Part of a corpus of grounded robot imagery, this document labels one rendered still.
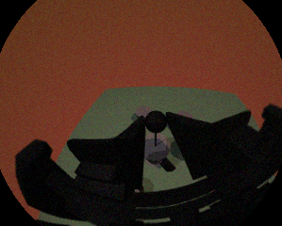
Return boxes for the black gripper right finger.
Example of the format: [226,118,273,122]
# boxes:
[166,112,251,180]

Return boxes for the glass coffee press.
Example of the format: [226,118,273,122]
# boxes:
[144,112,175,172]

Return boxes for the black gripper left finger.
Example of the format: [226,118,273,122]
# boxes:
[66,117,145,189]

